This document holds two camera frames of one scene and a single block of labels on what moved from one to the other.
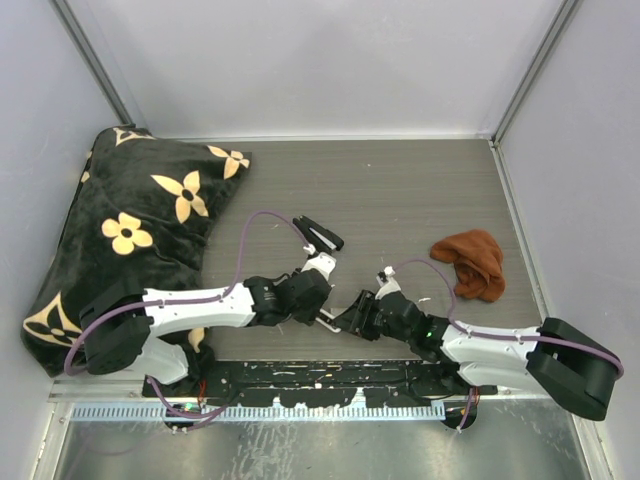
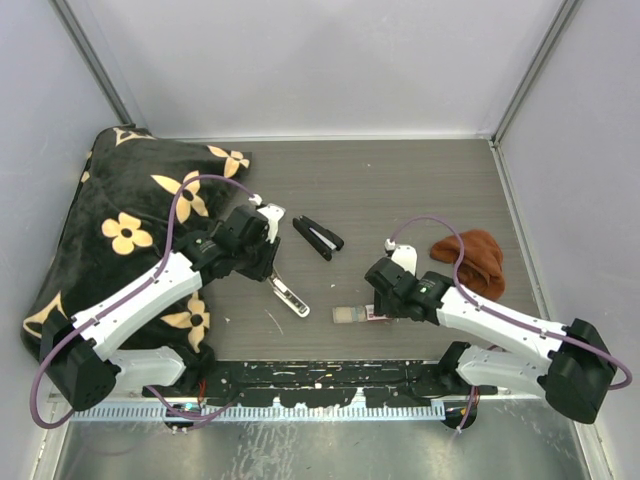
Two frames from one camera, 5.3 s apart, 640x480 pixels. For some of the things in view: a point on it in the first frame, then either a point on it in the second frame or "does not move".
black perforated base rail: (326, 384) does not move
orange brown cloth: (478, 261) does not move
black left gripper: (308, 314) to (264, 268)
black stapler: (318, 236) does not move
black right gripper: (357, 317) to (382, 307)
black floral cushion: (143, 211) does not move
